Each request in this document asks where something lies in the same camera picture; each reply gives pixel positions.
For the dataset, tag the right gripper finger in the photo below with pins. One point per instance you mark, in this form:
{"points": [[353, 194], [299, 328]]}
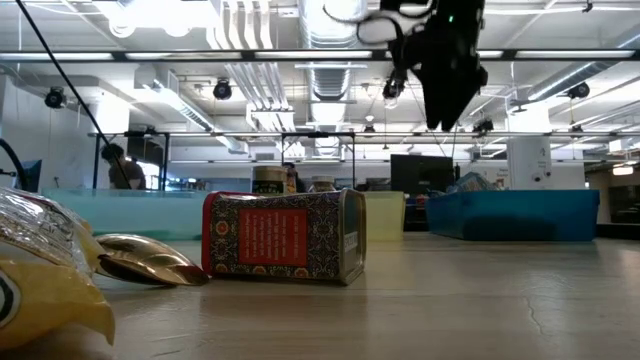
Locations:
{"points": [[462, 100], [437, 100]]}

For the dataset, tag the tan lid spice jar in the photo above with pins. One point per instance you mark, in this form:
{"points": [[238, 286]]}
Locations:
{"points": [[270, 176]]}

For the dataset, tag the black metal workstation frame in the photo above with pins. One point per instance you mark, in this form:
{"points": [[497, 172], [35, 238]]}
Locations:
{"points": [[95, 160]]}

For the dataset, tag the silver ramen packet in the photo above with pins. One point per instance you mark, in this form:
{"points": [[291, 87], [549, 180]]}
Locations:
{"points": [[470, 183]]}

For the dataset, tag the yellow translucent plastic bin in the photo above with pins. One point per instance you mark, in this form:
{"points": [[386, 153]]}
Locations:
{"points": [[385, 215]]}

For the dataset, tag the red patterned paprika tin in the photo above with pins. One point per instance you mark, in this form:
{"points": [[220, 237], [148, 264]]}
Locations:
{"points": [[272, 235]]}

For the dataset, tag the black computer monitor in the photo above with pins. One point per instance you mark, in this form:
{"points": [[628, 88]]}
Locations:
{"points": [[422, 175]]}

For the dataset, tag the black horizontal beam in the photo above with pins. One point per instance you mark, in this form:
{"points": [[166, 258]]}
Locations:
{"points": [[575, 55]]}

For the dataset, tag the yellow ramen packet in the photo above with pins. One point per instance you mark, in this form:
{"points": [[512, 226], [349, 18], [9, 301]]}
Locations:
{"points": [[45, 295]]}

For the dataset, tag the white round column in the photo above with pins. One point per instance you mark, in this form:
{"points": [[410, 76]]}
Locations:
{"points": [[530, 160]]}

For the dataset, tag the teal translucent plastic bin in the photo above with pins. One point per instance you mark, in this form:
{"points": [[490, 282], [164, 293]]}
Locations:
{"points": [[125, 212]]}

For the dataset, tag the person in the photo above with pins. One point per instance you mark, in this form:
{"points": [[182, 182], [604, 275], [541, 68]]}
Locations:
{"points": [[125, 172]]}

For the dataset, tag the small blue screen monitor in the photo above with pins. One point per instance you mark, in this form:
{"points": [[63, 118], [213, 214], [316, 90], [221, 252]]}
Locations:
{"points": [[32, 176]]}

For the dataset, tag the blue plastic bin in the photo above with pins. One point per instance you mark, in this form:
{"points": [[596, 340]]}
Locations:
{"points": [[520, 215]]}

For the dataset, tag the black ceiling spotlight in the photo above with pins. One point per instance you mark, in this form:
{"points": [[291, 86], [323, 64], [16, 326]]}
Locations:
{"points": [[392, 90], [222, 90], [578, 90], [55, 97], [482, 126]]}

